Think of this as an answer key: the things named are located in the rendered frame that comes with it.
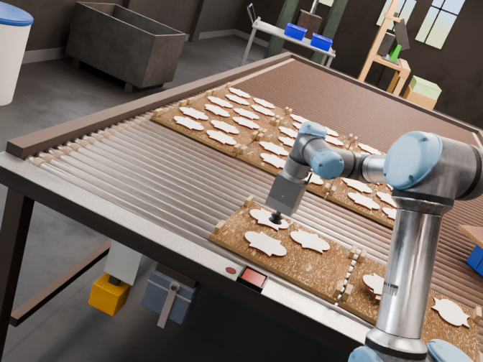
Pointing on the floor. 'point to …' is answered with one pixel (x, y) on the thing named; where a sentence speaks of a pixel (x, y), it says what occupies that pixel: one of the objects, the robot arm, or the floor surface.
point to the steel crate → (123, 45)
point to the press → (313, 21)
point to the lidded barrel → (11, 47)
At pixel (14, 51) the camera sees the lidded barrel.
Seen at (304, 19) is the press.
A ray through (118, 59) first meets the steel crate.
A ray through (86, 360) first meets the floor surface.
